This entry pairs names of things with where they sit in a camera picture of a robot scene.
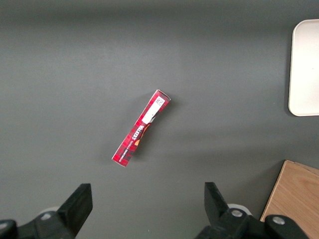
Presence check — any red cookie box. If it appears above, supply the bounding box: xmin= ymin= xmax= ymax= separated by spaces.
xmin=111 ymin=89 xmax=172 ymax=167

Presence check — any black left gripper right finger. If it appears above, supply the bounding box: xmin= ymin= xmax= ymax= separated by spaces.
xmin=191 ymin=182 xmax=310 ymax=239

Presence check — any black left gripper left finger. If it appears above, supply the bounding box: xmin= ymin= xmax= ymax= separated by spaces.
xmin=0 ymin=183 xmax=94 ymax=239

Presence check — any beige plastic tray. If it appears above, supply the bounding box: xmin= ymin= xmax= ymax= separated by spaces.
xmin=288 ymin=19 xmax=319 ymax=117

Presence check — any wooden drawer cabinet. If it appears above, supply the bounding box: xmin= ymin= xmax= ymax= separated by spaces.
xmin=259 ymin=159 xmax=319 ymax=239

